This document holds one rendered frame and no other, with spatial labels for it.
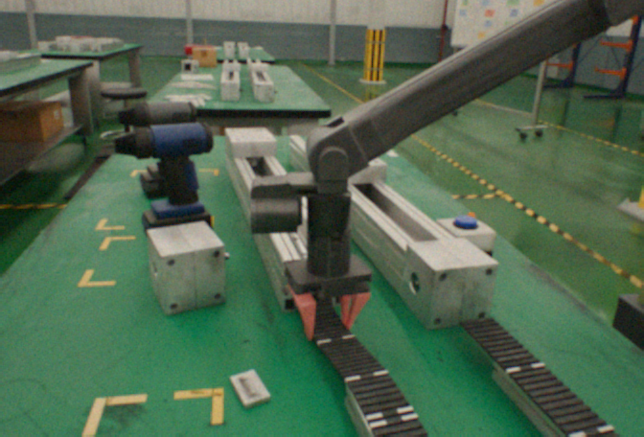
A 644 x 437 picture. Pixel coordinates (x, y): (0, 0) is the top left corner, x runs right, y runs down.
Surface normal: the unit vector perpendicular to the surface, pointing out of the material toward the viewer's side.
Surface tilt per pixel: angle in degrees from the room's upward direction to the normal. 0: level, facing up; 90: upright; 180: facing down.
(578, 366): 0
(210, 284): 90
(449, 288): 90
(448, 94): 93
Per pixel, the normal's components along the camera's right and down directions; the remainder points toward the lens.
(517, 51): 0.06, 0.28
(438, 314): 0.28, 0.32
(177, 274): 0.48, 0.30
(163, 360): 0.04, -0.94
